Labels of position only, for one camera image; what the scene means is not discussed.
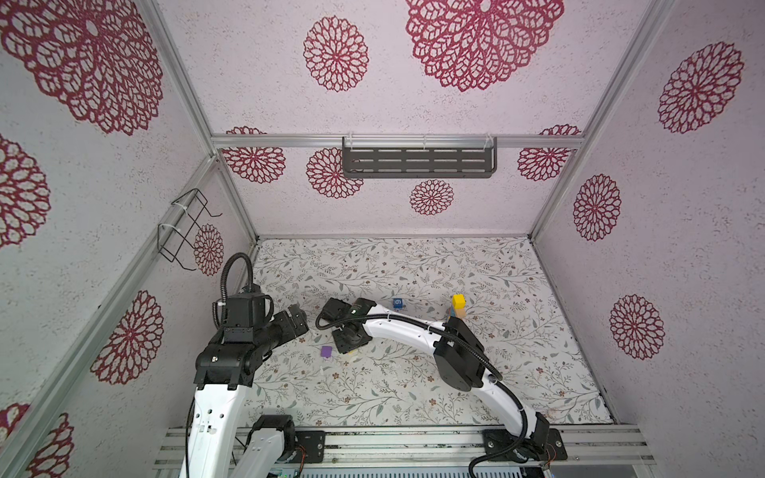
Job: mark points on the yellow wood cube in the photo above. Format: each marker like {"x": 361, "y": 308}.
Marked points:
{"x": 458, "y": 301}

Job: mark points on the black wire wall basket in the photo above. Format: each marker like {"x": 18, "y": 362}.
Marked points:
{"x": 172, "y": 237}

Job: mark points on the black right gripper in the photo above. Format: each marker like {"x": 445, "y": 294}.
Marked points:
{"x": 342, "y": 347}

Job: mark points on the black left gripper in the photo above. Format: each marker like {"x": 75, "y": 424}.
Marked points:
{"x": 288, "y": 331}

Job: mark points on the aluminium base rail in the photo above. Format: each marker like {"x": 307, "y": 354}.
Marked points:
{"x": 431, "y": 446}

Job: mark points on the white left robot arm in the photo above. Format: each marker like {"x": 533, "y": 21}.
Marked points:
{"x": 224, "y": 375}

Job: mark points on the dark grey wall shelf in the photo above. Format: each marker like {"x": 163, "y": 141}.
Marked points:
{"x": 418, "y": 162}

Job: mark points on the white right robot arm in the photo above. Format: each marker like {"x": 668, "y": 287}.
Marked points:
{"x": 459, "y": 357}

